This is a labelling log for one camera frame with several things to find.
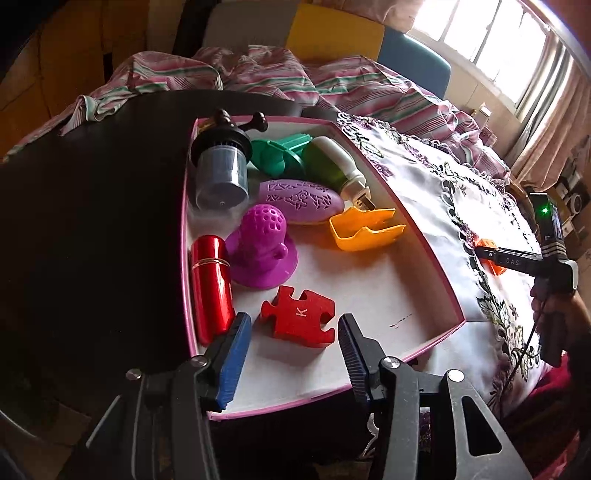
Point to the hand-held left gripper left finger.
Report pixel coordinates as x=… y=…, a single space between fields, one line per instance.
x=233 y=355

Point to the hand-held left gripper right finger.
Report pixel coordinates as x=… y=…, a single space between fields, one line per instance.
x=351 y=355

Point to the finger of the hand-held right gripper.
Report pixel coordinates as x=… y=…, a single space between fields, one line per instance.
x=489 y=254

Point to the orange linked cube blocks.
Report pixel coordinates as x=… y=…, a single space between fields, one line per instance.
x=496 y=270

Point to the pink cardboard box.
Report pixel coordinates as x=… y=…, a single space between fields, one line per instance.
x=360 y=295

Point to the red puzzle piece block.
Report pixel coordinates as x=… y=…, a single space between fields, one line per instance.
x=300 y=318

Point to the red metallic cylinder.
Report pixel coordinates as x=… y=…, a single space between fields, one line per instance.
x=210 y=286

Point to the magenta perforated suction cup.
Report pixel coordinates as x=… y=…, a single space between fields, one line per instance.
x=263 y=244

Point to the yellow orange plastic holder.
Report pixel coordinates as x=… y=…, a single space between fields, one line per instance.
x=360 y=235

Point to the purple oval carved piece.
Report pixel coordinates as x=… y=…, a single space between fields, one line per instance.
x=300 y=201

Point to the green white plug-in device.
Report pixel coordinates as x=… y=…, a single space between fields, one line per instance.
x=332 y=161

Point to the green ridged plastic cap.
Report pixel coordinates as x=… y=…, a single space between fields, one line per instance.
x=272 y=157

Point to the person's right forearm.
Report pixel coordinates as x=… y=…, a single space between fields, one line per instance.
x=581 y=346

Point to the person's right hand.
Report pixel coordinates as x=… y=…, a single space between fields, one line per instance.
x=571 y=311

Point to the cluttered wooden shelf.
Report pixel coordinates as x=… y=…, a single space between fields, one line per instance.
x=572 y=203

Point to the white embroidered floral tablecloth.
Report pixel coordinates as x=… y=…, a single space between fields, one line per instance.
x=438 y=207

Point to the beige patterned curtain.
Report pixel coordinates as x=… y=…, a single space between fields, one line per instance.
x=369 y=7
x=554 y=115

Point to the small white carton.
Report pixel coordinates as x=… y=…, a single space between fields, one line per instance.
x=484 y=120

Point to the dark red cloth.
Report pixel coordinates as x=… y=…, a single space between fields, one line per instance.
x=540 y=415

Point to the barred window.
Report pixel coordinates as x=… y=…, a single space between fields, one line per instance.
x=475 y=41

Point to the grey yellow blue headboard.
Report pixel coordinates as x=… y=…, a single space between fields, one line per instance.
x=332 y=32

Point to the striped pink green blanket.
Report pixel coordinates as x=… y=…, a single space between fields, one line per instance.
x=258 y=69

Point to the wooden wardrobe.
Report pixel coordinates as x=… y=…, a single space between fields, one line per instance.
x=69 y=55

